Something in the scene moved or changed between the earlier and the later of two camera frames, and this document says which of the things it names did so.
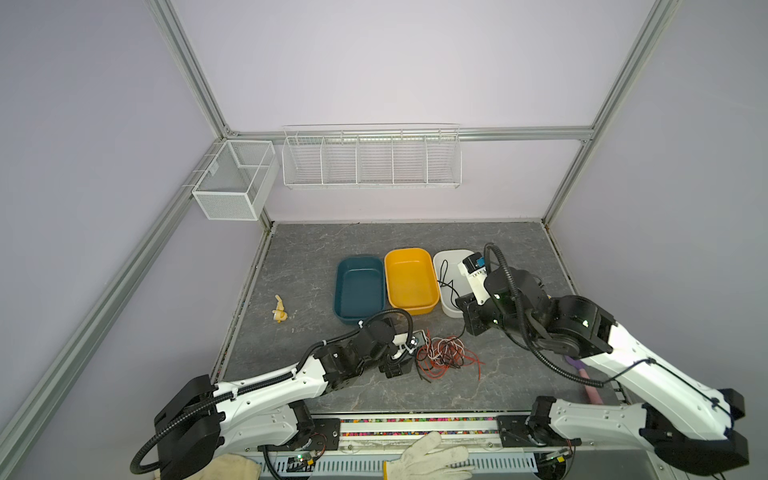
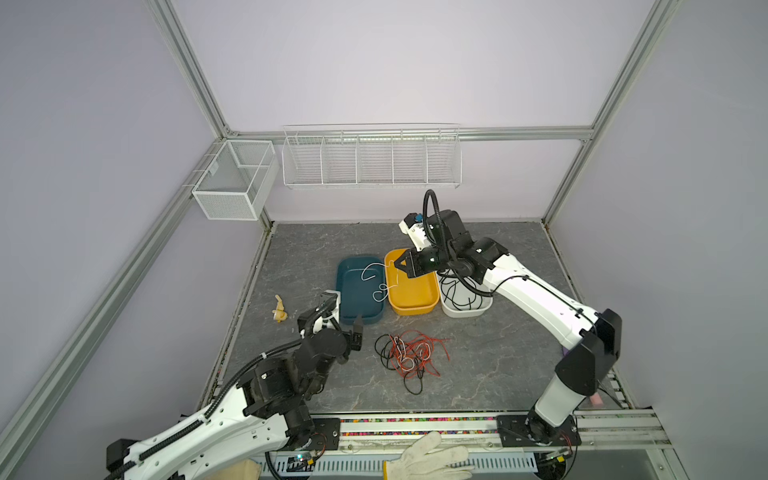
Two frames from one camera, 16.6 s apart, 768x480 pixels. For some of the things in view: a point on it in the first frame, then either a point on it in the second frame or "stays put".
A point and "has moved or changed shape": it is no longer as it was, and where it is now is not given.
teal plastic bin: x=360 y=287 stays put
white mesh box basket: x=238 y=182 stays put
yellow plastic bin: x=411 y=279 stays put
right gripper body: x=481 y=319 -> x=432 y=261
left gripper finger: x=393 y=367 -> x=307 y=319
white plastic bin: x=452 y=281 stays put
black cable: x=441 y=283 has moved or changed shape
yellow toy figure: x=279 y=314 stays put
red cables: x=441 y=353 has moved or changed shape
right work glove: x=414 y=464 stays put
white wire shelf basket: x=372 y=156 stays put
